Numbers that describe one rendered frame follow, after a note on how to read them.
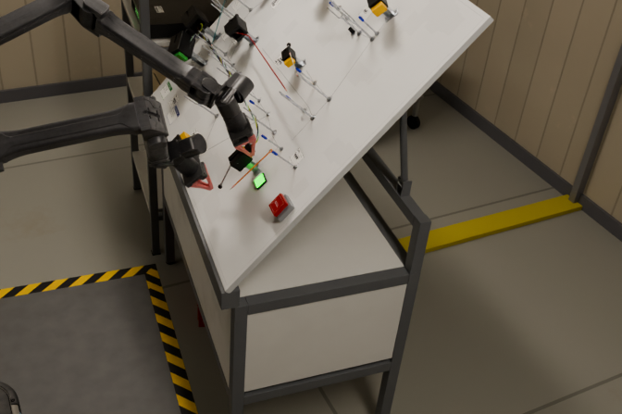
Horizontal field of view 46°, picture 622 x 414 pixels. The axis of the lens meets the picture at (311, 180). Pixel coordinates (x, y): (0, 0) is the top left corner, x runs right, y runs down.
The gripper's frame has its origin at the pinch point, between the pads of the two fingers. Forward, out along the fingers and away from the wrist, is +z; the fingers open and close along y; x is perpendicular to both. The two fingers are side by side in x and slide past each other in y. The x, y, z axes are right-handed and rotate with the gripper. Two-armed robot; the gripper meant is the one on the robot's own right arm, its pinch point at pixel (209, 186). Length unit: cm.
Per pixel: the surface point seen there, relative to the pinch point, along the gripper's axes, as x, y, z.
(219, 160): -2.5, 17.4, 7.1
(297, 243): -8.5, -7.0, 33.8
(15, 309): 121, 60, 40
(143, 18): 2, 93, -13
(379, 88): -58, -12, -3
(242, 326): 13.6, -32.2, 24.3
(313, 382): 14, -33, 66
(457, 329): -25, 10, 150
